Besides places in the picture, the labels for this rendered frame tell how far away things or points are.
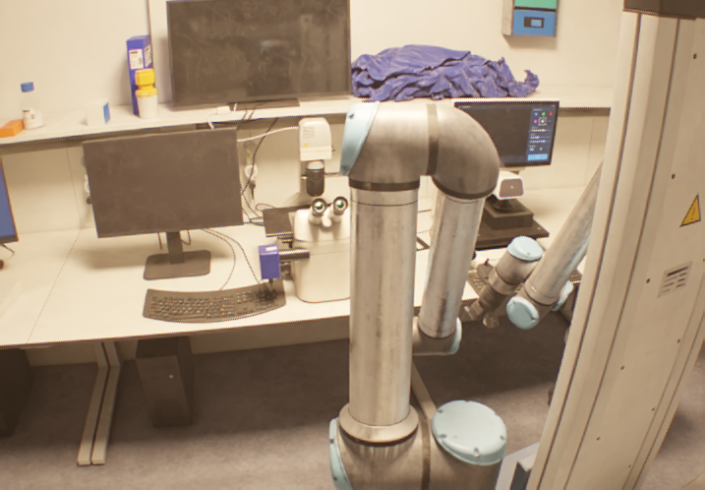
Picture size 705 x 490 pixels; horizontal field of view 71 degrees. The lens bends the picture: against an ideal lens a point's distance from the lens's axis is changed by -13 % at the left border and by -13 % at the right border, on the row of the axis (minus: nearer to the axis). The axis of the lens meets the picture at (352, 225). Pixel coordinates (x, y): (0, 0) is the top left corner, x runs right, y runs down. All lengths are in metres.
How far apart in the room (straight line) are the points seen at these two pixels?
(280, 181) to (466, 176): 1.68
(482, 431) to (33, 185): 2.12
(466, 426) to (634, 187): 0.57
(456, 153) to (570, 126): 2.08
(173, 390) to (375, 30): 1.77
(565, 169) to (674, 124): 2.22
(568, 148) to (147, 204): 2.01
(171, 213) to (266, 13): 0.84
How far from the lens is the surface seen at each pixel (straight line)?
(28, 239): 2.67
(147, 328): 1.83
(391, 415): 1.02
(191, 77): 2.23
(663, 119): 0.76
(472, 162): 0.88
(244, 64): 2.22
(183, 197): 1.97
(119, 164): 1.96
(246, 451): 2.40
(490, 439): 1.08
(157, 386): 2.39
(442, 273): 1.08
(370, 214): 0.87
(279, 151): 2.44
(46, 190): 2.61
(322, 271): 1.79
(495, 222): 2.14
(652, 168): 0.77
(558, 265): 1.35
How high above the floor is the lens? 1.76
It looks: 25 degrees down
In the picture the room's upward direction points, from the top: straight up
